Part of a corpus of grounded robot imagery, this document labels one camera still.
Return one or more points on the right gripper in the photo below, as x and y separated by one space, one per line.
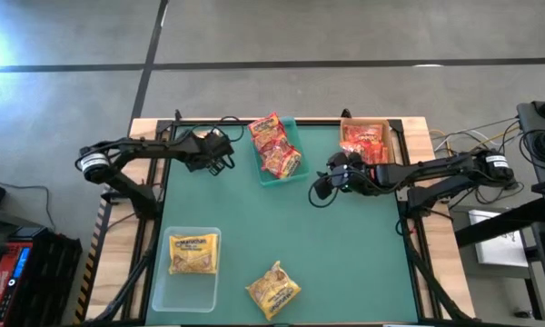
354 177

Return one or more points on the white paper sheet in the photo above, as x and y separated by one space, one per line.
499 252

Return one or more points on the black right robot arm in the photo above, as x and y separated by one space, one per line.
436 171

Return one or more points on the green table mat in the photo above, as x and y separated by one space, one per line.
300 236

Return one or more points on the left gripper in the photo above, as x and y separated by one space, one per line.
204 147

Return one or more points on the black plastic crate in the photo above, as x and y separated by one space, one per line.
50 272

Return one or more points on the clear plastic bin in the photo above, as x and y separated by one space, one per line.
186 295

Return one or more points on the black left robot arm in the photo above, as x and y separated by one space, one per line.
150 147

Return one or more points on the red noodle pack yellow lettering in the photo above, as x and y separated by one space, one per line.
363 133
370 151

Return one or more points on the black desk leg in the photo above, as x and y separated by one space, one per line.
535 290

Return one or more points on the black metal table frame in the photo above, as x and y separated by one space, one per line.
397 123

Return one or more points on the teal plastic bin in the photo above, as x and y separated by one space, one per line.
272 181

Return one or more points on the red electronic device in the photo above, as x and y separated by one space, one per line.
0 281

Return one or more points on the yellow black hazard strip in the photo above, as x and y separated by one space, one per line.
91 268

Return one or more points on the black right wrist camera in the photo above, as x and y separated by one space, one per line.
321 187

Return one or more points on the black diagonal beam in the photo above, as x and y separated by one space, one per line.
499 225

